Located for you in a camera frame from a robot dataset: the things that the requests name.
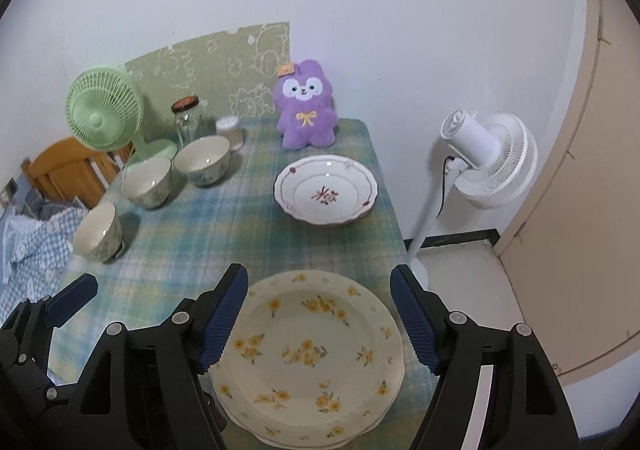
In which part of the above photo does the beige wooden door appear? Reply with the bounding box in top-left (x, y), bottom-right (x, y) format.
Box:
top-left (497, 0), bottom-right (640, 388)

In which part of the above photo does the plaid tablecloth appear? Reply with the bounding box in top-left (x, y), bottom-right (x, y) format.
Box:
top-left (47, 117), bottom-right (441, 431)

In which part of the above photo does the grey plaid cloth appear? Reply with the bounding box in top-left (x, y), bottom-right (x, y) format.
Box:
top-left (15, 192), bottom-right (83, 221)

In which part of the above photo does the white plate with red flower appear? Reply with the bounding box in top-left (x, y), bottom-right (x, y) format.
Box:
top-left (273, 155), bottom-right (379, 227)

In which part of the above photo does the black fan cable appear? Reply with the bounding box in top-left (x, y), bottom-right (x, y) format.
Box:
top-left (434, 156), bottom-right (457, 220)

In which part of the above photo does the white standing fan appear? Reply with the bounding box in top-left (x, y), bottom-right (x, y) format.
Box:
top-left (407, 111), bottom-right (539, 276)

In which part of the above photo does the blue checkered printed blanket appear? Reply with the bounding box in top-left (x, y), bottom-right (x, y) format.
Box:
top-left (0, 205), bottom-right (88, 316)

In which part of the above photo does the wooden bed headboard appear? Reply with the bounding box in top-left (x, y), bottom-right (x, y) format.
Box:
top-left (21, 137), bottom-right (136, 211)

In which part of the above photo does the cream ceramic bowl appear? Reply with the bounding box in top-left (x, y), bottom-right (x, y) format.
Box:
top-left (120, 156), bottom-right (173, 209)
top-left (73, 201), bottom-right (125, 264)
top-left (173, 136), bottom-right (232, 188)

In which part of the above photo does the scalloped yellow floral plate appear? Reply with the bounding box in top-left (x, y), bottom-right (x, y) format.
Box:
top-left (215, 355), bottom-right (406, 448)

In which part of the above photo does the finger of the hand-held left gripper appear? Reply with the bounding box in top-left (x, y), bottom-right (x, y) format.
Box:
top-left (10, 274), bottom-right (99, 331)

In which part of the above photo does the green desk fan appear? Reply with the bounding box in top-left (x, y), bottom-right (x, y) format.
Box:
top-left (66, 64), bottom-right (179, 166)

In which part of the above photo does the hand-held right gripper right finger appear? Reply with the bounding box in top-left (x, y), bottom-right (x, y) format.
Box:
top-left (390, 265), bottom-right (583, 450)

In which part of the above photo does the glass jar with dark lid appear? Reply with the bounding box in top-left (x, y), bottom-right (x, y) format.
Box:
top-left (171, 95), bottom-right (207, 147)

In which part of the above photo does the deep yellow floral plate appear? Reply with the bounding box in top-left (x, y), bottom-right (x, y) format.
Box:
top-left (209, 270), bottom-right (405, 441)

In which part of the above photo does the cotton swab container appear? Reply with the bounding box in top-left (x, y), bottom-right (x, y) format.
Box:
top-left (215, 116), bottom-right (244, 151)

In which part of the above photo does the green patterned board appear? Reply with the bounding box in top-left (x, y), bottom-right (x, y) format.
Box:
top-left (123, 21), bottom-right (291, 123)

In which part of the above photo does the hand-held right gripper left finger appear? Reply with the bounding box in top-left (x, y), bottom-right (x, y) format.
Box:
top-left (64, 262), bottom-right (249, 450)

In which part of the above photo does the purple plush bunny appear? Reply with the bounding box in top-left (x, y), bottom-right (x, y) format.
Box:
top-left (272, 59), bottom-right (339, 151)

